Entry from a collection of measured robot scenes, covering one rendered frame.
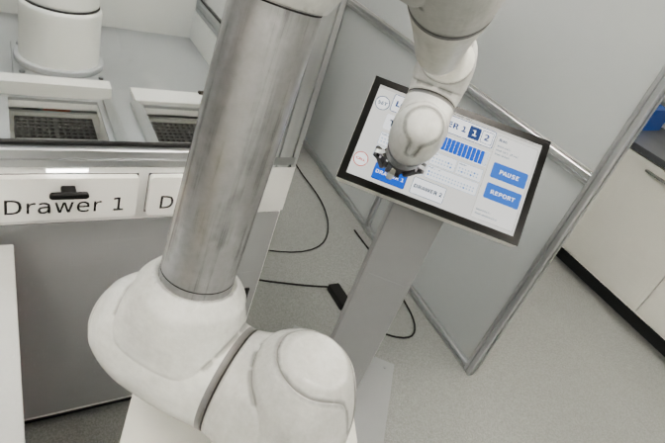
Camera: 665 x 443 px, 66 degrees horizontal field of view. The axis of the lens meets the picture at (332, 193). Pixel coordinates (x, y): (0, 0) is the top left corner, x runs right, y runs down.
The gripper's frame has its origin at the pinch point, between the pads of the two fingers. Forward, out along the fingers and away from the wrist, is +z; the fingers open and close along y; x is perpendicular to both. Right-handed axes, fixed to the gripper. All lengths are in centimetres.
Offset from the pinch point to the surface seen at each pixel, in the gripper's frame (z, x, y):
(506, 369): 115, 39, -89
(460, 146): 4.8, -14.7, -15.6
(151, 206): -8, 31, 51
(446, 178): 4.8, -4.9, -14.9
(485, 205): 4.8, -1.8, -27.0
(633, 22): 21, -81, -58
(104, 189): -16, 32, 59
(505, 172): 4.8, -12.3, -29.2
